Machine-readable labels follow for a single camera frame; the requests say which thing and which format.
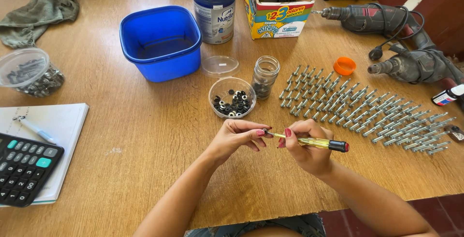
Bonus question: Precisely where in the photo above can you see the person's right hand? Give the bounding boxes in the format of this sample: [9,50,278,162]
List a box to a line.
[277,119,335,177]

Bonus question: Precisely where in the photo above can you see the person's left hand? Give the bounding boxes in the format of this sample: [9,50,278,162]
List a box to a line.
[205,119,274,166]

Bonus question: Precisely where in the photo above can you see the yellow handled screwdriver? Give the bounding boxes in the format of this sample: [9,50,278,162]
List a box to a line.
[268,132,350,153]

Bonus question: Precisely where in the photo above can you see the clear tub of black washers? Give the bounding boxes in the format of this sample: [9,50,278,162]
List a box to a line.
[208,77,257,119]

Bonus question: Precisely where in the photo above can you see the glass jar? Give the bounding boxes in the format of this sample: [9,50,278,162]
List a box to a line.
[251,56,280,101]

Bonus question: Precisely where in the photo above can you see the rows of silver screws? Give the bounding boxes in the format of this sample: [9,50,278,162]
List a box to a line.
[278,64,457,156]

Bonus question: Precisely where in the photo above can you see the clear plastic lid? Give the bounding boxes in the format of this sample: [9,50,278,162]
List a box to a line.
[201,56,240,77]

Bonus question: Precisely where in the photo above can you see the person's denim shorts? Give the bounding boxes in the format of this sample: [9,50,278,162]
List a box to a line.
[184,213,327,237]

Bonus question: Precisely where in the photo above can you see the orange plastic cap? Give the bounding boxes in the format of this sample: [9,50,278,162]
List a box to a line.
[333,57,357,76]

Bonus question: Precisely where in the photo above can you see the blue plastic container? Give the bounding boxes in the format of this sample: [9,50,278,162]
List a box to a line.
[119,6,202,83]

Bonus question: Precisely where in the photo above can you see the black power plug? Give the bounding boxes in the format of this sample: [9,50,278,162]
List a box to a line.
[368,45,384,61]

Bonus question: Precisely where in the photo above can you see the blue lidded metal can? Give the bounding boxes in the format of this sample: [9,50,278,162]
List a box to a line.
[190,0,238,45]

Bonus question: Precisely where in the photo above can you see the colourful cardboard box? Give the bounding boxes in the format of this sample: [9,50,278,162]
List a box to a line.
[243,0,315,40]

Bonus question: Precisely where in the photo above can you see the red grey electric drill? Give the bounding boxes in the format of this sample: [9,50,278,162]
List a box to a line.
[311,3,435,49]

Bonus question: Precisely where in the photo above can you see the small dark patterned object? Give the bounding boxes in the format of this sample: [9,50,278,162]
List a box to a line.
[444,125,464,143]

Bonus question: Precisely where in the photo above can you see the small white bottle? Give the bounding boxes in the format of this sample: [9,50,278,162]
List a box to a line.
[431,84,464,106]

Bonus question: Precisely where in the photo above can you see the white notebook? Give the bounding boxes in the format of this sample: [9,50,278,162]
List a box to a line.
[0,103,90,206]

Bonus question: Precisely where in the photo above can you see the white pen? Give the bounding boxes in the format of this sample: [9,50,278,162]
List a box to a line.
[13,116,58,145]

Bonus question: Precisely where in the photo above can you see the black calculator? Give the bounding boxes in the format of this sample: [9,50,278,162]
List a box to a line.
[0,133,65,208]

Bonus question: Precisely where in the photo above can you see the clear tub of metal parts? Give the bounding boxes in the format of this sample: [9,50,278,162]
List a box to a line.
[0,47,65,98]

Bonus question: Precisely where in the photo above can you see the green cloth rag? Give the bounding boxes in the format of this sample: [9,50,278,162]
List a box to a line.
[0,0,80,49]

